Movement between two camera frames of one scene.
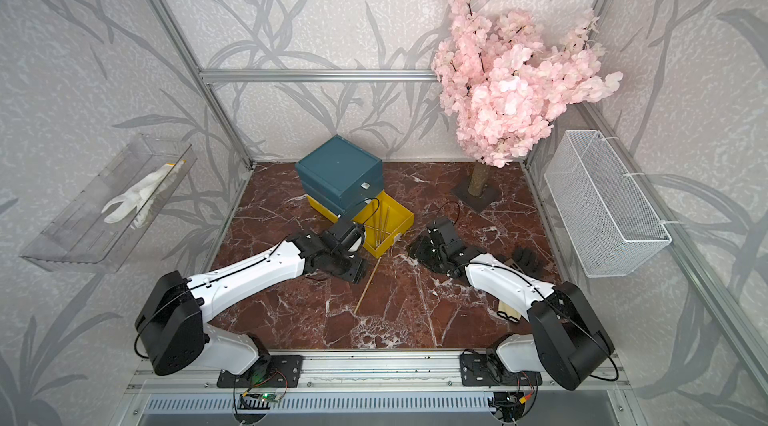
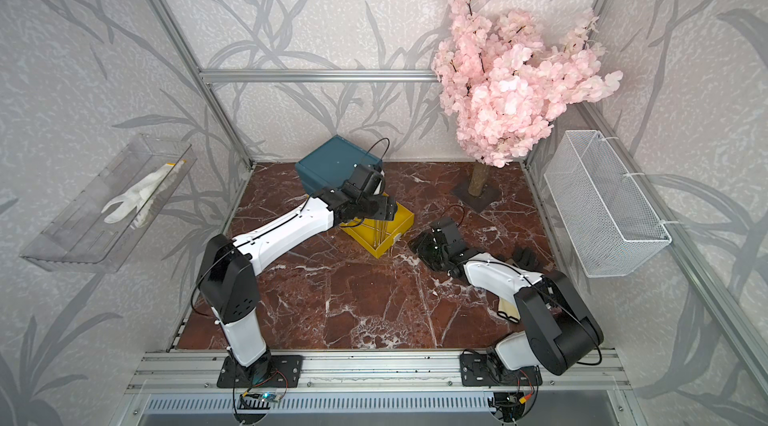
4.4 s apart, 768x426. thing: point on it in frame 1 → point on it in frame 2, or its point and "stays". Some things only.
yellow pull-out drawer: (383, 218) stays
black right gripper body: (425, 253) stays
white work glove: (143, 196) stays
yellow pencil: (362, 295) → (380, 231)
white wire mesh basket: (613, 224) stays
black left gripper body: (345, 266) → (376, 209)
